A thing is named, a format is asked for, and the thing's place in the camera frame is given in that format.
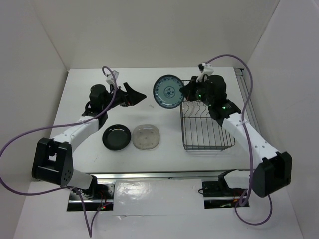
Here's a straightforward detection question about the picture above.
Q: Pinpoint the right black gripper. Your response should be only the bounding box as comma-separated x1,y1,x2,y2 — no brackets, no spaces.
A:
180,75,214,106

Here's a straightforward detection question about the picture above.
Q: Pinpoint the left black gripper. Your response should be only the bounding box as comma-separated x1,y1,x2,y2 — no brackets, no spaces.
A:
102,82,146,111

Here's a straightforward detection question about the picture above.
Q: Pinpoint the blue patterned ceramic plate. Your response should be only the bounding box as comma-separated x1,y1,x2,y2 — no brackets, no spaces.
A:
153,75,184,109

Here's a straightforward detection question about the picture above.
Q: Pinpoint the clear ribbed glass plate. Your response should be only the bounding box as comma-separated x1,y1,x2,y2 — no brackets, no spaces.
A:
183,101,204,118

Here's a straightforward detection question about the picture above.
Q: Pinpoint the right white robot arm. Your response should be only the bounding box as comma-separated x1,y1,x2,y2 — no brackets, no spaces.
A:
180,75,292,198

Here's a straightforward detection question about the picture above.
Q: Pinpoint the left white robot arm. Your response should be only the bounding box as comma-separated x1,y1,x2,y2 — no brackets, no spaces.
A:
31,83,146,199

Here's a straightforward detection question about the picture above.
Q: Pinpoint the frosted beige glass plate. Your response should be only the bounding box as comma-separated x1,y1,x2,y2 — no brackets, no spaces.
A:
132,124,160,150

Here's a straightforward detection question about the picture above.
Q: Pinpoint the black round plate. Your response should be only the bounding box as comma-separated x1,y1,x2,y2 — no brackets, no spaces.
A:
102,124,132,151

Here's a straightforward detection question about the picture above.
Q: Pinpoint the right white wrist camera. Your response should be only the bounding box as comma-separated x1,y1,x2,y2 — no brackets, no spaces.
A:
196,63,214,82

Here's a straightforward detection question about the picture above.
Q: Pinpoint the metal wire dish rack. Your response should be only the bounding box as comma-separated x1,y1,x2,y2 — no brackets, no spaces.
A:
180,80,235,151

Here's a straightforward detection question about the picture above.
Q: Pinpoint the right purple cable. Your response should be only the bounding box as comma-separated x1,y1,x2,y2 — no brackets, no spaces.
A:
201,54,274,226

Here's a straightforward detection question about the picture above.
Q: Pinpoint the aluminium front rail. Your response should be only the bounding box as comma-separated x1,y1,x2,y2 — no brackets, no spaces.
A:
90,170,230,181

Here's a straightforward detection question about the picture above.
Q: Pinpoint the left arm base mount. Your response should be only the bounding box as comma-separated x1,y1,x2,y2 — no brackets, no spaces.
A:
67,183,115,212

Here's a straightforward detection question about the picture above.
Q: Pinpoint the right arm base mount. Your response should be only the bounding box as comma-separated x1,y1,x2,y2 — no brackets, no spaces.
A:
198,181,244,209

